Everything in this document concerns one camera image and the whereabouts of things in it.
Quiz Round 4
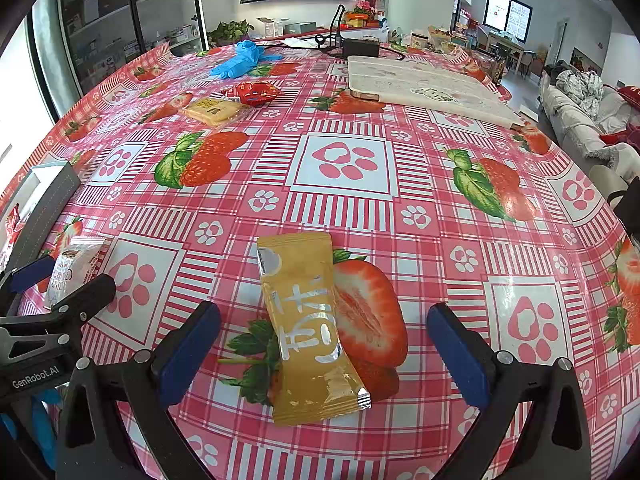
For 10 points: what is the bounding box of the golden yellow snack packet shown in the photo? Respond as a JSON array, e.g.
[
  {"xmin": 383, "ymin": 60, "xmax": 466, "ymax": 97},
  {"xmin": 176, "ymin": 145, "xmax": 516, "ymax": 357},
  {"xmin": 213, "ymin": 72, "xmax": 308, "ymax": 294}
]
[{"xmin": 256, "ymin": 232, "xmax": 372, "ymax": 427}]

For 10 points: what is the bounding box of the light grey sofa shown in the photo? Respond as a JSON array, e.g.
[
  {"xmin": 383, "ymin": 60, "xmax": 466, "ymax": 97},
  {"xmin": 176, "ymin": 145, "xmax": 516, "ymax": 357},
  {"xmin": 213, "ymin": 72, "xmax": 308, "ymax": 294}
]
[{"xmin": 540, "ymin": 72, "xmax": 640, "ymax": 161}]

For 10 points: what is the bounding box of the black power adapter with cable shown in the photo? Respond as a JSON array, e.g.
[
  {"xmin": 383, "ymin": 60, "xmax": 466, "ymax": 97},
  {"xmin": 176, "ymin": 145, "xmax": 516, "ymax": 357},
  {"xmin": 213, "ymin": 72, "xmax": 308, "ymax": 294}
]
[{"xmin": 315, "ymin": 4, "xmax": 347, "ymax": 53}]

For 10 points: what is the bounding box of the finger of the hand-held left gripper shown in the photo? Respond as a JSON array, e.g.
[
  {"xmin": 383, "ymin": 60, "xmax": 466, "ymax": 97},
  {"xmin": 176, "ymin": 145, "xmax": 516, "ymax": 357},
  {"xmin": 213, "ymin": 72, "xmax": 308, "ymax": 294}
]
[
  {"xmin": 0, "ymin": 255, "xmax": 56, "ymax": 316},
  {"xmin": 0, "ymin": 274, "xmax": 117, "ymax": 346}
]

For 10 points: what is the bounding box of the person's left hand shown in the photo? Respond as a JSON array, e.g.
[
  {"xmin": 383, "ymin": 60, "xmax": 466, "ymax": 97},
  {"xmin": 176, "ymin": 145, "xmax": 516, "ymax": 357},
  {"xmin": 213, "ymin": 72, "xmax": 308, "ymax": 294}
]
[{"xmin": 0, "ymin": 389, "xmax": 61, "ymax": 466}]

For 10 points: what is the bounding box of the green potted plant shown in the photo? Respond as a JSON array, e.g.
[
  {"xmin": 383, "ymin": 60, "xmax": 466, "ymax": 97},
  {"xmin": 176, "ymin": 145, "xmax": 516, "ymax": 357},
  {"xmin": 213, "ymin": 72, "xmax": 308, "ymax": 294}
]
[{"xmin": 207, "ymin": 20, "xmax": 255, "ymax": 50}]

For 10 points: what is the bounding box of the grey storage box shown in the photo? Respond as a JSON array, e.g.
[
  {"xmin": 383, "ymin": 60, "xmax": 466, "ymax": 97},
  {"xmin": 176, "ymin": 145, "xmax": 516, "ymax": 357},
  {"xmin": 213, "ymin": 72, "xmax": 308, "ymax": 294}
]
[{"xmin": 0, "ymin": 161, "xmax": 82, "ymax": 271}]

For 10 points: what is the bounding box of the grey white quilt pile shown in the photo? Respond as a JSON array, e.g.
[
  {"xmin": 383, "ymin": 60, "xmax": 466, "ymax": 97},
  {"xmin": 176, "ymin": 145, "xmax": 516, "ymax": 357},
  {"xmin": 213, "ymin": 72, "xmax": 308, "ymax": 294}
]
[{"xmin": 556, "ymin": 70, "xmax": 605, "ymax": 120}]

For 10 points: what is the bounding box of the pale yellow cracker packet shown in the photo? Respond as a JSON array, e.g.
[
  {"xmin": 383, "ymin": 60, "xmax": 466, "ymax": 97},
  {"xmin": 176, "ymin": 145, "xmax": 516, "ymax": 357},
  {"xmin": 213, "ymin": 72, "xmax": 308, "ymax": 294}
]
[{"xmin": 181, "ymin": 98, "xmax": 249, "ymax": 127}]

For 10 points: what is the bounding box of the dark red garment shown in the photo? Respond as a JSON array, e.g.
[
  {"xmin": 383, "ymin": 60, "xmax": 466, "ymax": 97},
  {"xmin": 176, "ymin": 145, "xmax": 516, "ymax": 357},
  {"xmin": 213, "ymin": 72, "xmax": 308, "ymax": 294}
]
[{"xmin": 600, "ymin": 127, "xmax": 640, "ymax": 151}]

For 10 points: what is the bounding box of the blue disposable glove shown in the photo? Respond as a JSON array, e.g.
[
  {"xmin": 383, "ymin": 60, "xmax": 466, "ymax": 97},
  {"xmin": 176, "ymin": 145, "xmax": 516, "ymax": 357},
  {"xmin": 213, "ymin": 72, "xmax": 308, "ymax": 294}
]
[{"xmin": 210, "ymin": 41, "xmax": 283, "ymax": 80}]

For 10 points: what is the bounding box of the white folded play mat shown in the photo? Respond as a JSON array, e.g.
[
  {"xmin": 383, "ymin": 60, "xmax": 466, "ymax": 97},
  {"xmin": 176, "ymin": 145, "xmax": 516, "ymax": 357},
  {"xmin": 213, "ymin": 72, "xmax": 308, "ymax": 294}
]
[{"xmin": 346, "ymin": 55, "xmax": 525, "ymax": 128}]

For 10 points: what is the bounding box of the white nut snack packet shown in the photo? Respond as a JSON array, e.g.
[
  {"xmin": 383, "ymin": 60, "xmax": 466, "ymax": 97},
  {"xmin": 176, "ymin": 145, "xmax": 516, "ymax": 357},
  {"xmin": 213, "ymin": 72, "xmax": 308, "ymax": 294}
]
[{"xmin": 44, "ymin": 241, "xmax": 107, "ymax": 309}]

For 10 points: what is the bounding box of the black garment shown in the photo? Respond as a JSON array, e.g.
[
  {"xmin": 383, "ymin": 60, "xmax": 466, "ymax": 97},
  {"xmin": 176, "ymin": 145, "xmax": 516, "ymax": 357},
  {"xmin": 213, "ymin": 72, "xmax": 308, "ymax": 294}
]
[{"xmin": 607, "ymin": 175, "xmax": 640, "ymax": 241}]

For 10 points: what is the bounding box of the glass door cabinet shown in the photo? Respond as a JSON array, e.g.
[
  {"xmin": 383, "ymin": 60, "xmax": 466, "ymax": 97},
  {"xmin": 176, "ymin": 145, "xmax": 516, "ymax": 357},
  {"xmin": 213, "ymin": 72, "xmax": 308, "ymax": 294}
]
[{"xmin": 30, "ymin": 0, "xmax": 206, "ymax": 96}]

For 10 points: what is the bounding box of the dining table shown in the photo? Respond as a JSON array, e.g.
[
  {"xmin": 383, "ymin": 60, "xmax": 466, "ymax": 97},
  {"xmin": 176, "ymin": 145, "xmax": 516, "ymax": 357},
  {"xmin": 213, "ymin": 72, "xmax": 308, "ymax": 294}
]
[{"xmin": 487, "ymin": 32, "xmax": 526, "ymax": 68}]

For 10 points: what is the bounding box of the red white snack packet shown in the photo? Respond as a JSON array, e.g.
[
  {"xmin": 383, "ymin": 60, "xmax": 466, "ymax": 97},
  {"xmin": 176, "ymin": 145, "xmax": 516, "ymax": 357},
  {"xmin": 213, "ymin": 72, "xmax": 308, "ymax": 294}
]
[{"xmin": 0, "ymin": 203, "xmax": 23, "ymax": 256}]

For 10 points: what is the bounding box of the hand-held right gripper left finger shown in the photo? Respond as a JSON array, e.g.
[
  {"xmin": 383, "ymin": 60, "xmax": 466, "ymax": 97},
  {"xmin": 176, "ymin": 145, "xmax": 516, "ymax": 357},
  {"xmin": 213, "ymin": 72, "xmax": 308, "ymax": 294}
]
[{"xmin": 56, "ymin": 301, "xmax": 222, "ymax": 480}]

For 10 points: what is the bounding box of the dark framed window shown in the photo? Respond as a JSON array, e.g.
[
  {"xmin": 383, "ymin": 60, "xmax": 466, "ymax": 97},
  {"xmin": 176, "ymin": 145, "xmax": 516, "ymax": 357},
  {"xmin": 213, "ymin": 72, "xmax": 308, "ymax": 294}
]
[{"xmin": 484, "ymin": 0, "xmax": 533, "ymax": 43}]

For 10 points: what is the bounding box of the small red snack packet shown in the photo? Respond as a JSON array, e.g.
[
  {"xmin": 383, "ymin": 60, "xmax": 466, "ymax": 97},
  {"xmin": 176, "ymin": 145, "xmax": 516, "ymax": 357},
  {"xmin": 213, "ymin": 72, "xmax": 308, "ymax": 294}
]
[{"xmin": 221, "ymin": 81, "xmax": 282, "ymax": 107}]

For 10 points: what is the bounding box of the strawberry print checked tablecloth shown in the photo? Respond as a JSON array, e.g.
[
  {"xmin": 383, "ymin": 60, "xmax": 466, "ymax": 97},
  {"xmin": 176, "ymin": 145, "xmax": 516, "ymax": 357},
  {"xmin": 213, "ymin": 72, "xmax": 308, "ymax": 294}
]
[{"xmin": 0, "ymin": 40, "xmax": 640, "ymax": 480}]

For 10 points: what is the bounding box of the black power box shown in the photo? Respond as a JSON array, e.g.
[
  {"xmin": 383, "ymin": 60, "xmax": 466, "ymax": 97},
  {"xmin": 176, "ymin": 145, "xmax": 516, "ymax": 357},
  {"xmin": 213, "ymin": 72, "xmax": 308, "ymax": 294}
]
[{"xmin": 342, "ymin": 37, "xmax": 381, "ymax": 59}]

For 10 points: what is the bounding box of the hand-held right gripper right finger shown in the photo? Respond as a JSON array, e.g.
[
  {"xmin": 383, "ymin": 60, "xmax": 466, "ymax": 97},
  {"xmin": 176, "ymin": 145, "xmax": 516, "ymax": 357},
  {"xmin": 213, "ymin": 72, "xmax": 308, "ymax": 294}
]
[{"xmin": 426, "ymin": 302, "xmax": 592, "ymax": 480}]

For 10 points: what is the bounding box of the white open carton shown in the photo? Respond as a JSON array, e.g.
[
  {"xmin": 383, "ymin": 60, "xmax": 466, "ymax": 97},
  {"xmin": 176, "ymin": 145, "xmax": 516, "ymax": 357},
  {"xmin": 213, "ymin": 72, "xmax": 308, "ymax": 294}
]
[{"xmin": 257, "ymin": 17, "xmax": 291, "ymax": 37}]

